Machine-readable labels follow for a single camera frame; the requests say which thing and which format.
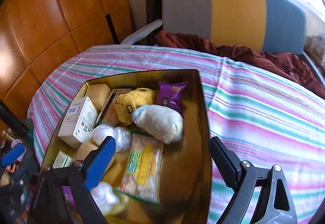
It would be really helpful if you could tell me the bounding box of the clear plastic bag ball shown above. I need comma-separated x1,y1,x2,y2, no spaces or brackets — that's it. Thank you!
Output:
90,182,119,216

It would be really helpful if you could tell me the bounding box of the rice cracker snack bag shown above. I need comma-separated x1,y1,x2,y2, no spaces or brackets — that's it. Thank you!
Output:
117,134,164,204

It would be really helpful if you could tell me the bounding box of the green biscuit packet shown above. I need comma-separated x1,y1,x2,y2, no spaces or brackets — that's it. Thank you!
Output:
96,88,132,127

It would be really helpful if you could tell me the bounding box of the white plastic bag ball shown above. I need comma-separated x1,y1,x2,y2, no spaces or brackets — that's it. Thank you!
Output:
92,124,132,152

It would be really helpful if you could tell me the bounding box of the yellow sock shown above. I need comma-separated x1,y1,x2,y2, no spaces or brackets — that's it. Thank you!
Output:
115,88,156,125

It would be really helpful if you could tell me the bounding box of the cream sock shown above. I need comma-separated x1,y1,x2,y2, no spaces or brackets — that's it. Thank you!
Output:
132,105,183,144

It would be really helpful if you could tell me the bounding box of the small purple snack packet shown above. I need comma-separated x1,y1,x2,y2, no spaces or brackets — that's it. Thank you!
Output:
157,82,188,116

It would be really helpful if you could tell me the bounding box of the yellow sponge block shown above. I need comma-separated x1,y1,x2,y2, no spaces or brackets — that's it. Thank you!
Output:
73,140,129,188

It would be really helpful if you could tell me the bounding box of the small white green box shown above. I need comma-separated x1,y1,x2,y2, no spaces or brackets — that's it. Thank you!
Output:
53,151,73,168

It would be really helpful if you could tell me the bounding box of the white carton box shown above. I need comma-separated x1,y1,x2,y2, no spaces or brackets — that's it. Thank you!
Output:
58,96,98,149

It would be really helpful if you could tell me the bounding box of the striped bed sheet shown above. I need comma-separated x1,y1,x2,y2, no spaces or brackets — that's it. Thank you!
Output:
28,45,324,223

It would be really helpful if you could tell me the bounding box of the maroon gold tin box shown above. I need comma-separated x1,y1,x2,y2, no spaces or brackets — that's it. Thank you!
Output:
37,68,213,224

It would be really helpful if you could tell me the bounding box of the maroon blanket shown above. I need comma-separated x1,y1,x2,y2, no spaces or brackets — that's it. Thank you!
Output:
155,30,324,98

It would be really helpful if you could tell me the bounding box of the wooden wardrobe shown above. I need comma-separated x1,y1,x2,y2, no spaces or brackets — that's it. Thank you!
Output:
1,0,135,119

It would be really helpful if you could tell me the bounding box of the tricolour fabric chair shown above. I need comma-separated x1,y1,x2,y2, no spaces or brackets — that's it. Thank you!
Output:
123,0,324,82

